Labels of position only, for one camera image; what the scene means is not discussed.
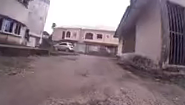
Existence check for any pink two-storey building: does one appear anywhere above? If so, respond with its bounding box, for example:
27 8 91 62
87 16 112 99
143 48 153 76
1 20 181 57
50 23 121 58

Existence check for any brown dirt road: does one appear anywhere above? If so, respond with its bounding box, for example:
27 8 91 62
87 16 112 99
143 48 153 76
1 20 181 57
0 44 185 105

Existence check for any silver car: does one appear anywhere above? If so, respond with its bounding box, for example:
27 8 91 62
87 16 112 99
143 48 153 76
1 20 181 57
52 40 76 53

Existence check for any grey concrete building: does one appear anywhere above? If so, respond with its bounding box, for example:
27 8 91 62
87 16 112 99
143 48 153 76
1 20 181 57
110 0 185 72

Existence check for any white building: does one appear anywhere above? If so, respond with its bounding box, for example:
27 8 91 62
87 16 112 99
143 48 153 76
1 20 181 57
23 0 51 49

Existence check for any low concrete wall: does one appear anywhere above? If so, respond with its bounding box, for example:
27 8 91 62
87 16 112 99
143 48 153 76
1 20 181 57
0 42 79 67

